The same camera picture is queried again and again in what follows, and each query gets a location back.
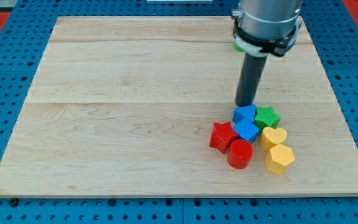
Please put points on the yellow hexagon block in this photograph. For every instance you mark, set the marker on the yellow hexagon block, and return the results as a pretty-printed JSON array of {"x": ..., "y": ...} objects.
[{"x": 279, "y": 158}]

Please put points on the green circle block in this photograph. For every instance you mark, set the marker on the green circle block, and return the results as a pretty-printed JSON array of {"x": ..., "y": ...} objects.
[{"x": 238, "y": 48}]

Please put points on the yellow heart block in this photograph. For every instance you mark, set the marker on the yellow heart block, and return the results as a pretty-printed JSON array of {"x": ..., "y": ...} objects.
[{"x": 270, "y": 137}]

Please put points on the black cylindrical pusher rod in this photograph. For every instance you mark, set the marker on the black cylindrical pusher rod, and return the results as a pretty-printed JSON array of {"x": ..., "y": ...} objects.
[{"x": 252, "y": 69}]

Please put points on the red star block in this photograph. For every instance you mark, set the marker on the red star block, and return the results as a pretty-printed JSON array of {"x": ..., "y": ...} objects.
[{"x": 222, "y": 135}]

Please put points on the green star block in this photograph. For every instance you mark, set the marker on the green star block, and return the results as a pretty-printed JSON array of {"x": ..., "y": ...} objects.
[{"x": 266, "y": 117}]

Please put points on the blue triangle block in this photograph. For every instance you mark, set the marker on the blue triangle block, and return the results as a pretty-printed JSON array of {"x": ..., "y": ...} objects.
[{"x": 244, "y": 112}]

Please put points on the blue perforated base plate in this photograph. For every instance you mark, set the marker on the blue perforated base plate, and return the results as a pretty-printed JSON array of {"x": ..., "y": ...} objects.
[{"x": 23, "y": 39}]

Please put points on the red cylinder block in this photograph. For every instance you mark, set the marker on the red cylinder block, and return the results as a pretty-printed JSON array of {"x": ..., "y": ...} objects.
[{"x": 240, "y": 153}]

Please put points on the wooden board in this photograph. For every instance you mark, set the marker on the wooden board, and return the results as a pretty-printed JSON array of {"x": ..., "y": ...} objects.
[{"x": 123, "y": 107}]

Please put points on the blue cube block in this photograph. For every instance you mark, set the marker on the blue cube block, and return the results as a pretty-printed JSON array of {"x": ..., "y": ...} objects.
[{"x": 246, "y": 130}]

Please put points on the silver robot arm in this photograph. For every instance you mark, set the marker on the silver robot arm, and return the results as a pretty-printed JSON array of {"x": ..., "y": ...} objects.
[{"x": 263, "y": 27}]

